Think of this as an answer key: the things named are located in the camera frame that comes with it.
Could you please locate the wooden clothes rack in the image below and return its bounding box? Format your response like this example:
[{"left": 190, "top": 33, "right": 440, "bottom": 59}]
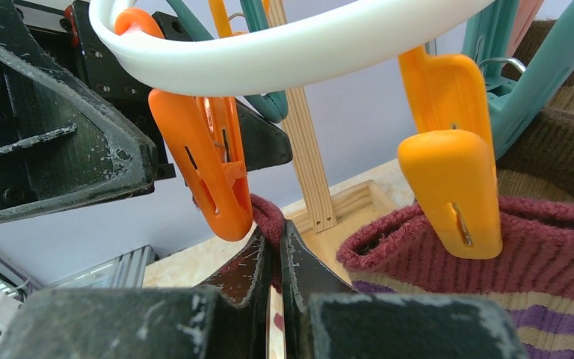
[{"left": 267, "top": 0, "right": 399, "bottom": 286}]

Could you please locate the peach clothespin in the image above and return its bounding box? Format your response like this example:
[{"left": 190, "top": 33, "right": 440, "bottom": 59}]
[{"left": 505, "top": 0, "right": 544, "bottom": 56}]

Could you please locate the orange clothespin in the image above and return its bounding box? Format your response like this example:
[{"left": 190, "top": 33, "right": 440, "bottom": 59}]
[
  {"left": 114, "top": 7, "right": 254, "bottom": 243},
  {"left": 398, "top": 46, "right": 503, "bottom": 260}
]

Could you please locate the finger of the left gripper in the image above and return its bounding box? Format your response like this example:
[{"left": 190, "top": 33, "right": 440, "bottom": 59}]
[
  {"left": 152, "top": 11, "right": 293, "bottom": 172},
  {"left": 0, "top": 1, "right": 158, "bottom": 224}
]

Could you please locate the purple striped tan sock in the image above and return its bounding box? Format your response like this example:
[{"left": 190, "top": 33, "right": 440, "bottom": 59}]
[{"left": 206, "top": 194, "right": 286, "bottom": 358}]

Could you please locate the purple striped sock maroon cuff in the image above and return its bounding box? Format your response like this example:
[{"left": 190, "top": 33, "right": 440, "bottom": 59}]
[{"left": 336, "top": 197, "right": 574, "bottom": 358}]

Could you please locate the teal clothespin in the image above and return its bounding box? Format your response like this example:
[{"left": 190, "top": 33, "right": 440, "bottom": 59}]
[{"left": 463, "top": 0, "right": 574, "bottom": 158}]

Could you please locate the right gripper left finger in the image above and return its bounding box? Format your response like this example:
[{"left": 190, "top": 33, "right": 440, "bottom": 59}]
[{"left": 0, "top": 230, "right": 271, "bottom": 358}]

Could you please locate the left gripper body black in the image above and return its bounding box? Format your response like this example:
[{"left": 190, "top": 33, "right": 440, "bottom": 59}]
[{"left": 14, "top": 1, "right": 176, "bottom": 180}]

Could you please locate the white round clip hanger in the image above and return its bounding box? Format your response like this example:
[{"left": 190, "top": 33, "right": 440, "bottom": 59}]
[{"left": 89, "top": 0, "right": 487, "bottom": 96}]

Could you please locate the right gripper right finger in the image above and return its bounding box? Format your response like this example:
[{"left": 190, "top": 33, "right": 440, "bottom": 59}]
[{"left": 280, "top": 221, "right": 527, "bottom": 358}]

